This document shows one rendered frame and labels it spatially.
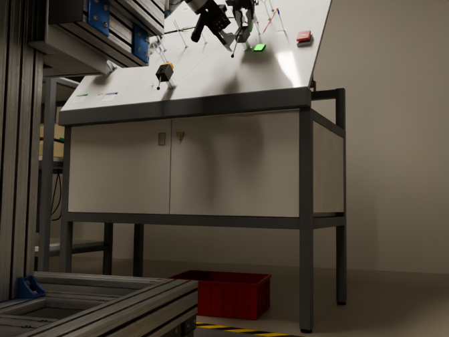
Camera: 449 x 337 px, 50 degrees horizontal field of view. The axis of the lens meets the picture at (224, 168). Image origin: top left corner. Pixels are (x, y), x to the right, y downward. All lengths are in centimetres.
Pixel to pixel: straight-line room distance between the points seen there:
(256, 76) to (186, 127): 35
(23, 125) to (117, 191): 101
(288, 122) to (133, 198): 74
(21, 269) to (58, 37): 55
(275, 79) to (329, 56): 199
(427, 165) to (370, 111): 55
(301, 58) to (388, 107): 187
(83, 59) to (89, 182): 102
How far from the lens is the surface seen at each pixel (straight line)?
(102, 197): 220
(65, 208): 234
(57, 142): 254
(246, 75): 194
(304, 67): 186
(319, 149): 189
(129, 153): 212
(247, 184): 183
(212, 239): 381
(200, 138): 194
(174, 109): 198
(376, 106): 372
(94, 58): 137
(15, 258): 119
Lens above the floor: 44
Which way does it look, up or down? 4 degrees up
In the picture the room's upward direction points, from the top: 1 degrees clockwise
